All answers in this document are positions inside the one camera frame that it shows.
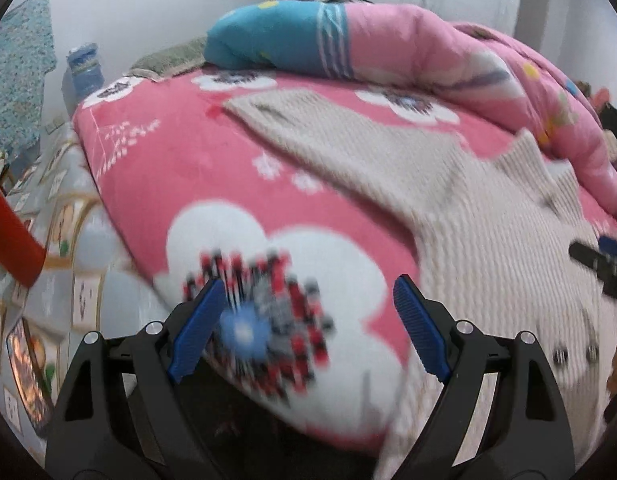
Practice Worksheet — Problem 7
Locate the grey printed bedsheet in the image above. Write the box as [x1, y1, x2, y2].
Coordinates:
[0, 120, 179, 441]

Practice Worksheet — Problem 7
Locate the red plastic object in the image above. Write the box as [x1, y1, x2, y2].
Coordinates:
[0, 181, 48, 289]

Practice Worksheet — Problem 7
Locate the beige knit sweater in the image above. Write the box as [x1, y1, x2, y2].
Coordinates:
[223, 87, 617, 480]

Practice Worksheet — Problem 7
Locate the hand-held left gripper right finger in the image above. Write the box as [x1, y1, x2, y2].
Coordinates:
[392, 274, 576, 480]

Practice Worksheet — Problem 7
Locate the blue water bottle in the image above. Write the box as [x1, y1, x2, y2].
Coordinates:
[62, 42, 105, 108]

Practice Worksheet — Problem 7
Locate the green towel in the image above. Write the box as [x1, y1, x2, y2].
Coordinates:
[130, 35, 209, 82]

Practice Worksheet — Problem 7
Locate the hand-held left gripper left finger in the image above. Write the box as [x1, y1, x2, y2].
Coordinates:
[44, 278, 227, 480]

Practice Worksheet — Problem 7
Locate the pink floral blanket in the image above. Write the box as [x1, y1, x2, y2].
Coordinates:
[72, 67, 617, 461]

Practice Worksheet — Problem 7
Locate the pink and blue quilt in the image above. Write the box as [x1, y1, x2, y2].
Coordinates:
[204, 0, 617, 218]

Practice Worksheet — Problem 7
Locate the blue patterned hanging cloth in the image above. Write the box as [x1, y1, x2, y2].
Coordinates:
[0, 0, 58, 161]

